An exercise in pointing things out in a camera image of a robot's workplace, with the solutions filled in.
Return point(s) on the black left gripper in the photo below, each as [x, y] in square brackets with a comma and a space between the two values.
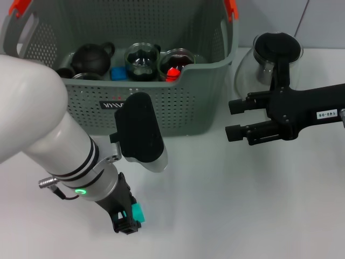
[116, 197]

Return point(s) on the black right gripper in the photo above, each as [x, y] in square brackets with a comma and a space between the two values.
[296, 108]

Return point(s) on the teal square toy brick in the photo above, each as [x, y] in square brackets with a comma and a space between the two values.
[138, 213]

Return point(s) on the bright red sloped brick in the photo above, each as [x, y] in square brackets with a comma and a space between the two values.
[172, 75]

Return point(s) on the glass teacup with black holder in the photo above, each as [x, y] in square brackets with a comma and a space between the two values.
[86, 76]
[178, 58]
[141, 62]

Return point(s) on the blue toy brick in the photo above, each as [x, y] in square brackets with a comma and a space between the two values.
[118, 73]

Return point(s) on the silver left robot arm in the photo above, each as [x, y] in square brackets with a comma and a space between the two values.
[40, 121]

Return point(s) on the grey-green perforated storage bin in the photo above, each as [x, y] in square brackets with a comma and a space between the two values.
[188, 108]

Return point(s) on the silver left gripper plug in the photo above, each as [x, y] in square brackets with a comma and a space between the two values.
[48, 183]

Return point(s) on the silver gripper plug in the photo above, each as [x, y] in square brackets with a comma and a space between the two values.
[48, 183]
[343, 117]

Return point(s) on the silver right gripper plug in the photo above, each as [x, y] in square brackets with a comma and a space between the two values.
[343, 117]

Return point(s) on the black clay teapot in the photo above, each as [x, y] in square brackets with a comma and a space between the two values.
[90, 60]

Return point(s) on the small black clay cup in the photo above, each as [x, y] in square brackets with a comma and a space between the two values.
[66, 72]

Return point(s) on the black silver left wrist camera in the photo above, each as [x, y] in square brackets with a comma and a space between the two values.
[140, 129]

